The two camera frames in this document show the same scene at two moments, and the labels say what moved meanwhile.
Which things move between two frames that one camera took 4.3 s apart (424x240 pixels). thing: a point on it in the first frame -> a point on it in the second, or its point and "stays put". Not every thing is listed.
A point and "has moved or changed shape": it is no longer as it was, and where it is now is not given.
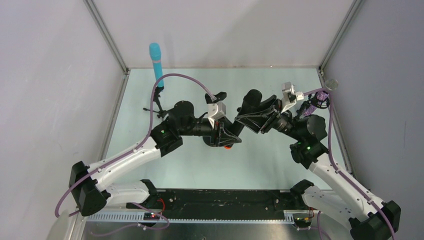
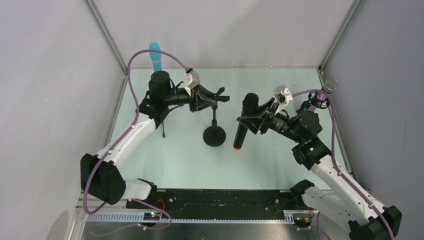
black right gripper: (269, 116) stays put
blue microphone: (156, 52) stays put
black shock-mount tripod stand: (313, 100) stays put
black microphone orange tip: (251, 99) has moved or changed shape
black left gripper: (220, 130) -> (194, 100)
